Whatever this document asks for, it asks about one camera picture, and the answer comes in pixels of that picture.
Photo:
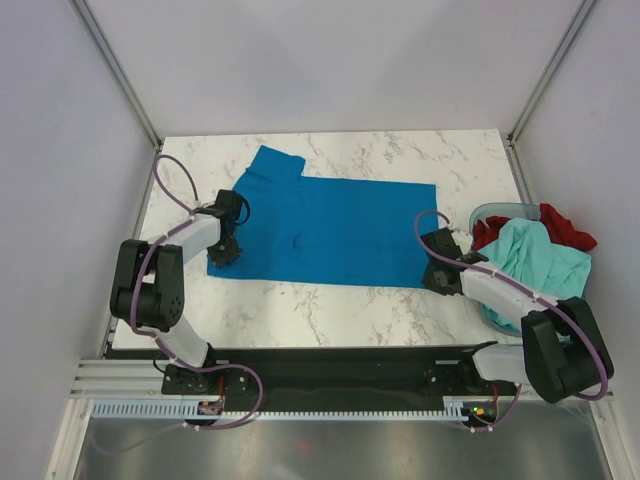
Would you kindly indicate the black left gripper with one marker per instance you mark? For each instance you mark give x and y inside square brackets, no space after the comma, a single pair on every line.
[230,255]

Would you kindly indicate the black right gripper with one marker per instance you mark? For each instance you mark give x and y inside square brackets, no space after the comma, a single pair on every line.
[429,283]

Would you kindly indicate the blue t shirt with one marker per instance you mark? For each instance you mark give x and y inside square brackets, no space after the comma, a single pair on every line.
[332,231]

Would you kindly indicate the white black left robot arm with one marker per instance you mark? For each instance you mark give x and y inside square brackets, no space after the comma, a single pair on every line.
[148,289]

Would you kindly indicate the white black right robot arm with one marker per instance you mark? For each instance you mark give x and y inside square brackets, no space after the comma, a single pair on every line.
[561,352]

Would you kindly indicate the translucent blue plastic basket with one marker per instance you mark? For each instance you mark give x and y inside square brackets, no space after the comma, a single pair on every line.
[500,320]

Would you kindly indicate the teal t shirt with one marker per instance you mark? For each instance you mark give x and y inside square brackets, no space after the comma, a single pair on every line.
[524,251]

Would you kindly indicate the red t shirt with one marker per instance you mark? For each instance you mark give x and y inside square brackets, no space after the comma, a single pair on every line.
[560,229]

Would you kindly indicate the aluminium right corner post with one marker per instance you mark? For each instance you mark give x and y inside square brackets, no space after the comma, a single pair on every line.
[566,43]

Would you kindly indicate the aluminium corner post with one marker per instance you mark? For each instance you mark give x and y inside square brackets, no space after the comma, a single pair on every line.
[100,41]
[566,43]

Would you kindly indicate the white slotted cable duct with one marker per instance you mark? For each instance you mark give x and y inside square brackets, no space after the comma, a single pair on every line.
[194,410]

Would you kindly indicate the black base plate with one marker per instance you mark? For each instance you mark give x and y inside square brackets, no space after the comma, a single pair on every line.
[230,358]

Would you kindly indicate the aluminium left corner post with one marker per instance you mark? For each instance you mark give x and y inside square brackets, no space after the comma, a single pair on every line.
[100,41]

